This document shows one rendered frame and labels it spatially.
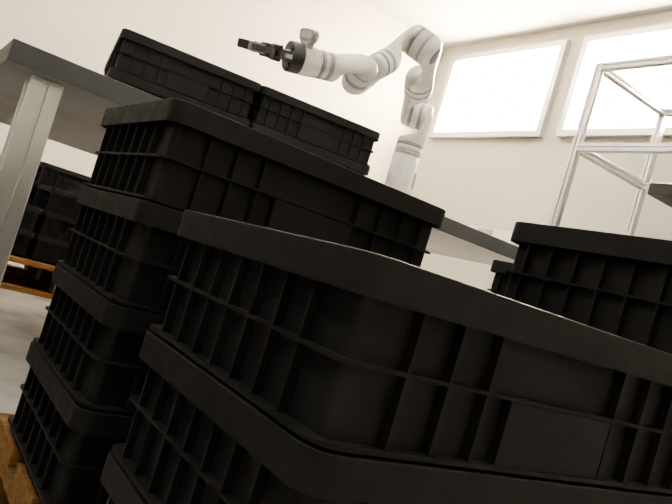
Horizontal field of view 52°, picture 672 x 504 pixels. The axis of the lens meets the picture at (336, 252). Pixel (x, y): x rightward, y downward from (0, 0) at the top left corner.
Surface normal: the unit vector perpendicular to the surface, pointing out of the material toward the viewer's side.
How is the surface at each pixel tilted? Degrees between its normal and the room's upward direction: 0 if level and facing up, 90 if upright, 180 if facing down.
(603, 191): 90
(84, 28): 90
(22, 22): 90
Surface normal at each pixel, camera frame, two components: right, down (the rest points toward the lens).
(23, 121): 0.54, 0.13
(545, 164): -0.79, -0.26
